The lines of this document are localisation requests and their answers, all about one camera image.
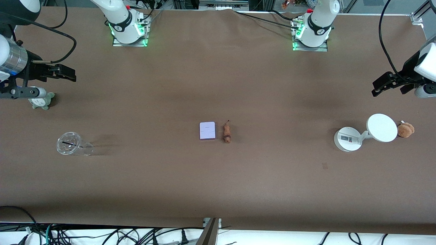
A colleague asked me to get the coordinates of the metal equipment rack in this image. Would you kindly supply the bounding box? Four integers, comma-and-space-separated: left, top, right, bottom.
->
199, 0, 250, 10

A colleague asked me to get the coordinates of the brown lion statue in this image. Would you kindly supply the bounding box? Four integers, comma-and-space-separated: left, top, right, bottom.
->
223, 120, 232, 144

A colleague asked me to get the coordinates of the brown plush bear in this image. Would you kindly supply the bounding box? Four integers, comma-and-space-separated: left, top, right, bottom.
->
397, 120, 415, 138

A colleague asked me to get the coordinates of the black cable across table cover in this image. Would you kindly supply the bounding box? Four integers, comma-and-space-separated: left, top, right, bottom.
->
233, 10, 301, 28

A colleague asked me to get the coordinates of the aluminium profile beam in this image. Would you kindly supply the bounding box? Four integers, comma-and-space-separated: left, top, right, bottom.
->
196, 218, 222, 245

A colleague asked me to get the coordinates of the aluminium corner frame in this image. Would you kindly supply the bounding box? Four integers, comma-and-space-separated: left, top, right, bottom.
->
410, 0, 431, 25

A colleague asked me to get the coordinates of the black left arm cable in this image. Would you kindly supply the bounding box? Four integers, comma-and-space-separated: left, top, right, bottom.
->
379, 0, 414, 84

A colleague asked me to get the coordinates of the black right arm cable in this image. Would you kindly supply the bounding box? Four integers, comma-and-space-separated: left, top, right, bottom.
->
0, 0, 77, 65

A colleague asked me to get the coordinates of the clear plastic cup with lid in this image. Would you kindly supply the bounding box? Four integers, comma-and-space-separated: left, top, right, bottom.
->
56, 132, 94, 157

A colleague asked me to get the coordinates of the grey-green totoro plush toy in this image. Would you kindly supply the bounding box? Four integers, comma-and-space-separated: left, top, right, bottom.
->
28, 92, 56, 110

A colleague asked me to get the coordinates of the brown paper table cover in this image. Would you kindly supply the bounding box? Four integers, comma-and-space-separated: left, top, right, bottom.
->
0, 7, 436, 235

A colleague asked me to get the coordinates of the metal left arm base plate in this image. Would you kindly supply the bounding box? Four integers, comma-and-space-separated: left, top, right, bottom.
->
292, 20, 328, 52

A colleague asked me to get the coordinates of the black looped floor cable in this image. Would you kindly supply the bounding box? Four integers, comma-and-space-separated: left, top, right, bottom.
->
0, 206, 42, 245

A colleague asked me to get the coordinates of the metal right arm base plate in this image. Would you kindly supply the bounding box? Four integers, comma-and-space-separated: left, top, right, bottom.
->
112, 20, 149, 47

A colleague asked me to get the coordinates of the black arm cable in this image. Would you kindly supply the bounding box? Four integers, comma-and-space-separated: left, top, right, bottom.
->
379, 0, 414, 84
0, 0, 77, 65

